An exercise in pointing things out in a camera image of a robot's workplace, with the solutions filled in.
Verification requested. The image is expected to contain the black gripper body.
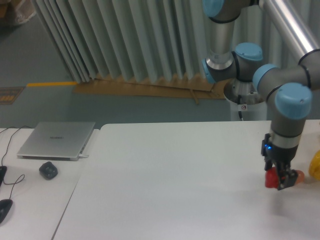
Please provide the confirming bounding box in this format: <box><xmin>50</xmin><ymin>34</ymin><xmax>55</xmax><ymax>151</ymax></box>
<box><xmin>261</xmin><ymin>133</ymin><xmax>299</xmax><ymax>169</ymax></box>

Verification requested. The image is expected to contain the red bell pepper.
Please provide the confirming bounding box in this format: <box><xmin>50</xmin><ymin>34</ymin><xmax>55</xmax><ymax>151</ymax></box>
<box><xmin>264</xmin><ymin>167</ymin><xmax>279</xmax><ymax>189</ymax></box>

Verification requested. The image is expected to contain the black computer mouse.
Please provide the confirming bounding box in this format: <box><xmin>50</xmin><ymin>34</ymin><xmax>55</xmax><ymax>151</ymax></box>
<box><xmin>0</xmin><ymin>199</ymin><xmax>13</xmax><ymax>223</ymax></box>

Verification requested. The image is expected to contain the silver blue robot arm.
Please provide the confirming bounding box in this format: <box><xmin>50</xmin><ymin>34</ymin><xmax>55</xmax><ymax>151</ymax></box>
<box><xmin>202</xmin><ymin>0</ymin><xmax>320</xmax><ymax>190</ymax></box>

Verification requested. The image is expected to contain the yellow bell pepper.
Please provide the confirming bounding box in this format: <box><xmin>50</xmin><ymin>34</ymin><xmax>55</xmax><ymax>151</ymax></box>
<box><xmin>308</xmin><ymin>150</ymin><xmax>320</xmax><ymax>181</ymax></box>

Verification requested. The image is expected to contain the brown egg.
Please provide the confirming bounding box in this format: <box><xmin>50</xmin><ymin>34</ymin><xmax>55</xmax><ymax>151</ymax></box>
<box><xmin>294</xmin><ymin>170</ymin><xmax>305</xmax><ymax>185</ymax></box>

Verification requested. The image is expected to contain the flat brown cardboard sheet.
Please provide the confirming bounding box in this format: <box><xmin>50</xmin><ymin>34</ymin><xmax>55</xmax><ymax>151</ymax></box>
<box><xmin>73</xmin><ymin>73</ymin><xmax>228</xmax><ymax>105</ymax></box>

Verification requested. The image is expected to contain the white laptop plug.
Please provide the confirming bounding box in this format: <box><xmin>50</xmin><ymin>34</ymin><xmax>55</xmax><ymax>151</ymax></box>
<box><xmin>78</xmin><ymin>154</ymin><xmax>89</xmax><ymax>159</ymax></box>

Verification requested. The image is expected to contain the pale green pleated curtain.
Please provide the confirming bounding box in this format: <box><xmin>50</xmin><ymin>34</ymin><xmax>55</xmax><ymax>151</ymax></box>
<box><xmin>32</xmin><ymin>0</ymin><xmax>320</xmax><ymax>83</ymax></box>

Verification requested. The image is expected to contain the black earbud case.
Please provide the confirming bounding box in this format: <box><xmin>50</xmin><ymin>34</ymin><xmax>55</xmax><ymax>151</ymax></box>
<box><xmin>39</xmin><ymin>161</ymin><xmax>58</xmax><ymax>180</ymax></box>

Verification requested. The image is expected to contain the silver closed laptop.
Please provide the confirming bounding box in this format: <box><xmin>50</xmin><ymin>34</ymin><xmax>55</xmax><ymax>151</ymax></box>
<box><xmin>17</xmin><ymin>121</ymin><xmax>95</xmax><ymax>160</ymax></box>

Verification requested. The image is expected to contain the black keyboard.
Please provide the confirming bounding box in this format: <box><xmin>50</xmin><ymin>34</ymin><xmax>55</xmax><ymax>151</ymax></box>
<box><xmin>0</xmin><ymin>166</ymin><xmax>8</xmax><ymax>187</ymax></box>

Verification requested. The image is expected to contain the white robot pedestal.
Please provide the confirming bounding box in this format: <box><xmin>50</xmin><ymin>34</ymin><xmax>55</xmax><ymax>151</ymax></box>
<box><xmin>223</xmin><ymin>78</ymin><xmax>267</xmax><ymax>121</ymax></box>

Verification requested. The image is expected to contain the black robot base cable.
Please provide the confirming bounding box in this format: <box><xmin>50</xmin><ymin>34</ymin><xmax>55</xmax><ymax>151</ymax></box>
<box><xmin>236</xmin><ymin>94</ymin><xmax>245</xmax><ymax>122</ymax></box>

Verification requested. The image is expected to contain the thin black cable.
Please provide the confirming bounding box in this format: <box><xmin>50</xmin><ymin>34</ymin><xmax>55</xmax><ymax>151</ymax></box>
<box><xmin>0</xmin><ymin>125</ymin><xmax>35</xmax><ymax>166</ymax></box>

